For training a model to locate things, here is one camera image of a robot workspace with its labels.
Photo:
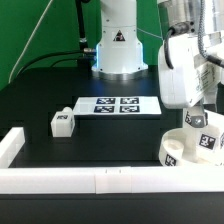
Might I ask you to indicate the white U-shaped fence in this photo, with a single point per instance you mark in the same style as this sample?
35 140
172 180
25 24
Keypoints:
100 180

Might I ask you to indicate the white marker tag board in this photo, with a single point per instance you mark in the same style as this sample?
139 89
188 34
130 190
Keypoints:
132 105

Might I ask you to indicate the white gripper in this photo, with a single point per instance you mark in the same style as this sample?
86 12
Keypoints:
190 79

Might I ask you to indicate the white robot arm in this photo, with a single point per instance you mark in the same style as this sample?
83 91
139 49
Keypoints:
119 54

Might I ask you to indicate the white round stool seat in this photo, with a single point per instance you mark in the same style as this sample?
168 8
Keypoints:
174 152

